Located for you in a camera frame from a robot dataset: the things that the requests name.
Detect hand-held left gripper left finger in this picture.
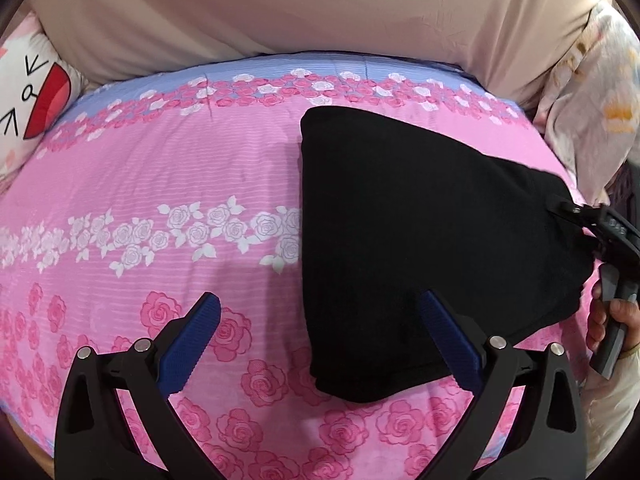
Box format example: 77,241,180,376
54,291,222,480

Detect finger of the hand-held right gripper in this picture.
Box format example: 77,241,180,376
545,194,601,233

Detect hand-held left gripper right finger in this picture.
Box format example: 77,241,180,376
421,289,588,480

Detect black pants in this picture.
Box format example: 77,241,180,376
300,105,599,405

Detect person's right forearm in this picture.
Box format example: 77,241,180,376
580,345,640,468

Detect person's right hand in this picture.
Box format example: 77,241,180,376
586,280,640,362

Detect dark purple object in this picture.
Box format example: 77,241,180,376
606,156,640,207

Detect pink floral bed sheet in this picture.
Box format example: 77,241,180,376
0,50,593,480

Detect cat face pillow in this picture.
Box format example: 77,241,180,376
0,12,87,183

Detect beige draped cloth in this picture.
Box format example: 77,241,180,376
27,0,603,107

